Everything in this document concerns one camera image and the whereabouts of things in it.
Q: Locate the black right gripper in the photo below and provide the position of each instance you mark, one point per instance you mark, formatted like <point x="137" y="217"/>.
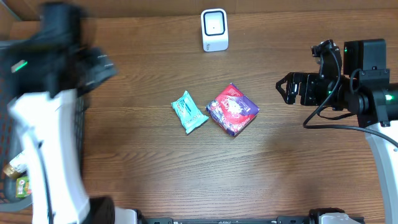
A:
<point x="306" y="81"/>

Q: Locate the red purple snack package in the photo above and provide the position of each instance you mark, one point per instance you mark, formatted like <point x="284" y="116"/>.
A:
<point x="232" y="110"/>

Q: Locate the teal wet wipes pack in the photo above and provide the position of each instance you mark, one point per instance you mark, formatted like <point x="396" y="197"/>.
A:
<point x="189" y="114"/>

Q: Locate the white tube gold cap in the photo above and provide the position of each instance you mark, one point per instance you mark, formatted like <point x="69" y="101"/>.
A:
<point x="16" y="167"/>

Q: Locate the green noodle snack pack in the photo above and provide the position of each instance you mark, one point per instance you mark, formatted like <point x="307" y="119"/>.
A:
<point x="23" y="188"/>

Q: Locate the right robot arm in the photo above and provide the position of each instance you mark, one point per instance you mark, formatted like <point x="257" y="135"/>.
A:
<point x="355" y="79"/>

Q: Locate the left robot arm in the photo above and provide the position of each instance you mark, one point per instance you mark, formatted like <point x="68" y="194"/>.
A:
<point x="46" y="75"/>

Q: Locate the white barcode scanner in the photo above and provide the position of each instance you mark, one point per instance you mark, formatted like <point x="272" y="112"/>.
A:
<point x="214" y="29"/>

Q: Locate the grey plastic basket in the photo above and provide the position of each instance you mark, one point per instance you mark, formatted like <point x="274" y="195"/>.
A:
<point x="10" y="148"/>

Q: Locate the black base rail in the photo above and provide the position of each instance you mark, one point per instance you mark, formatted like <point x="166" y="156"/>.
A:
<point x="278" y="220"/>

